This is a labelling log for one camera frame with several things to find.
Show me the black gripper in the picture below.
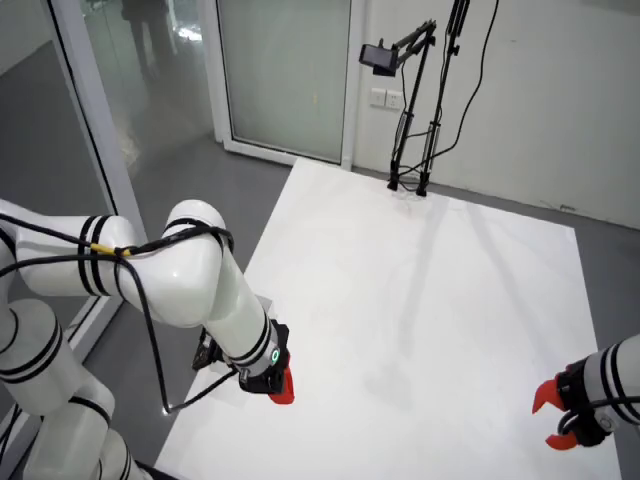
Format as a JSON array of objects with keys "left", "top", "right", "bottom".
[
  {"left": 530, "top": 363, "right": 615, "bottom": 451},
  {"left": 237, "top": 323, "right": 297, "bottom": 405}
]

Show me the white six-joint robot arm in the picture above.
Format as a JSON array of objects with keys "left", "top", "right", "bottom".
[{"left": 0, "top": 198, "right": 281, "bottom": 480}]

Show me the black boom stand holding phone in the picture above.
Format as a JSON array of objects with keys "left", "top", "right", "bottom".
[{"left": 387, "top": 18, "right": 437, "bottom": 193}]

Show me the white framed frosted glass door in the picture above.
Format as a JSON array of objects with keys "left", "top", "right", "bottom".
[{"left": 214, "top": 0, "right": 369, "bottom": 174}]

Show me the person in dark clothes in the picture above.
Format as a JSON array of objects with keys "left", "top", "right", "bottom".
[{"left": 122, "top": 0, "right": 177, "bottom": 81}]

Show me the black wrist camera board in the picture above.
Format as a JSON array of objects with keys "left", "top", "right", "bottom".
[{"left": 192, "top": 327, "right": 226, "bottom": 374}]

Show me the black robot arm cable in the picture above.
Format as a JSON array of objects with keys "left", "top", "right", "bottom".
[{"left": 0, "top": 212, "right": 242, "bottom": 414}]

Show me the black phone camera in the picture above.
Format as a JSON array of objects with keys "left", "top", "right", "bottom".
[{"left": 359, "top": 43, "right": 400, "bottom": 78}]

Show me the grey metal partition frame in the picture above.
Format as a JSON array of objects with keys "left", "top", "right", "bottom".
[{"left": 47, "top": 0, "right": 151, "bottom": 351}]

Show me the black hanging wall cable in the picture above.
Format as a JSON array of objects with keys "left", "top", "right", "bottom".
[{"left": 429, "top": 0, "right": 501, "bottom": 161}]

